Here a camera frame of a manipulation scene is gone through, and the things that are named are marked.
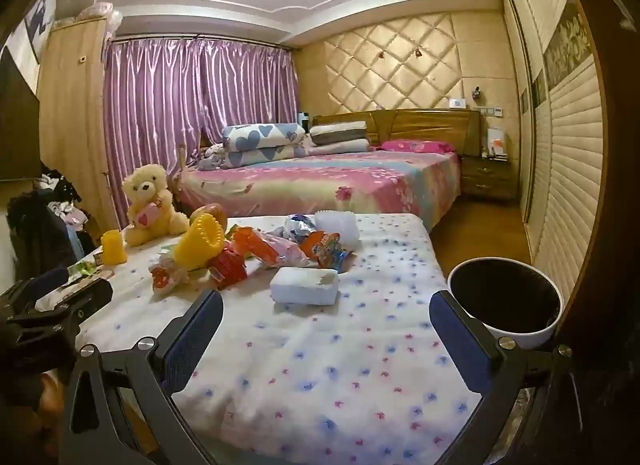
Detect blue heart print pillow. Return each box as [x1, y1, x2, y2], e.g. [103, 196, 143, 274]
[220, 144, 311, 168]
[222, 121, 307, 152]

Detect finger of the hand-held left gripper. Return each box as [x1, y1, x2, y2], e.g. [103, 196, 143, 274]
[0, 266, 70, 315]
[10, 276, 114, 337]

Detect bumpy white foam piece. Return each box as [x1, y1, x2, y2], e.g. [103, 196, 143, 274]
[314, 211, 362, 252]

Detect blue and silver packet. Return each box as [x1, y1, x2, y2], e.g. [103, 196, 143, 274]
[272, 214, 321, 241]

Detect small purple plush toy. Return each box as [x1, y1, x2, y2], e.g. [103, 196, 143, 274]
[195, 144, 226, 171]

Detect tall wooden cabinet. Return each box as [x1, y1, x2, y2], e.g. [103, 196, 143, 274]
[37, 15, 126, 246]

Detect white and red wrapper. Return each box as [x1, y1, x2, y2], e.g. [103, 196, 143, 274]
[149, 260, 188, 296]

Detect wooden nightstand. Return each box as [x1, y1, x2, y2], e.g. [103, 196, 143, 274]
[460, 155, 516, 201]

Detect orange plastic toy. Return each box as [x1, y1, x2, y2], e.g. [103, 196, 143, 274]
[190, 204, 228, 226]

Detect white and orange box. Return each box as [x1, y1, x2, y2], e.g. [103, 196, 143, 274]
[484, 126, 510, 162]

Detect orange plastic wrapper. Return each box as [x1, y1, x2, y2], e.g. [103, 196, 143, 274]
[227, 226, 281, 266]

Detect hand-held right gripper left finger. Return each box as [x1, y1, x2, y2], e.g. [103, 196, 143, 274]
[59, 289, 224, 465]

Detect pink packet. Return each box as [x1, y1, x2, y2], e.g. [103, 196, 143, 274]
[260, 237, 311, 268]

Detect yellow cup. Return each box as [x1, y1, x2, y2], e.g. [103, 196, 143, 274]
[101, 229, 128, 265]

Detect cream teddy bear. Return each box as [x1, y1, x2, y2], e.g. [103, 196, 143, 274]
[121, 164, 191, 247]

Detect grey and white pillow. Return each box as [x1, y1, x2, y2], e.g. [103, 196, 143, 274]
[310, 122, 368, 146]
[307, 140, 373, 155]

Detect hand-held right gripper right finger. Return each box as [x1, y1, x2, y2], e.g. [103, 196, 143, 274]
[429, 289, 583, 465]

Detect white foam block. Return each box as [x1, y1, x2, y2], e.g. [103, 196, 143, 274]
[270, 266, 341, 307]

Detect pink pillow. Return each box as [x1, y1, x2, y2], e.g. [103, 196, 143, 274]
[382, 139, 457, 154]

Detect pile of clothes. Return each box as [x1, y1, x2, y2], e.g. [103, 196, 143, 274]
[5, 165, 101, 271]

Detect purple satin curtain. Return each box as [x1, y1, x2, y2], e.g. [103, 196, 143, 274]
[104, 38, 300, 228]

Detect white floral blanket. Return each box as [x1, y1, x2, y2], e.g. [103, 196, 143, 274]
[35, 212, 483, 465]

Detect bed with pink floral sheet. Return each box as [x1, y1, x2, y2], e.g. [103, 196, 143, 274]
[172, 148, 463, 233]

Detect wall poster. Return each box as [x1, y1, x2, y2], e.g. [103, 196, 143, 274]
[10, 0, 58, 66]

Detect white bin with black liner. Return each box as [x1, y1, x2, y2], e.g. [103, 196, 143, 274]
[446, 257, 565, 350]

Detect louvered sliding wardrobe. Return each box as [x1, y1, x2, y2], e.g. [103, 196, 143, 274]
[500, 0, 601, 318]

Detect orange cartoon snack packet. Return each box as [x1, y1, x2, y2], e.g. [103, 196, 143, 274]
[300, 230, 358, 273]

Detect wooden headboard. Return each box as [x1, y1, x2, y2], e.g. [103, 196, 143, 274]
[312, 108, 483, 156]

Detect dark wall panel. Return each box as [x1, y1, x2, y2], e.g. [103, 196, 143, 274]
[0, 48, 41, 183]

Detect pink bundle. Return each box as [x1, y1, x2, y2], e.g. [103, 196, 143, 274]
[52, 1, 123, 41]

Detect brown wooden door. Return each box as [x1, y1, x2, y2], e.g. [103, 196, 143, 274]
[547, 0, 640, 341]

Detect green drink carton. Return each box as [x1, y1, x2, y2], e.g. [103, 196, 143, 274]
[64, 261, 115, 283]

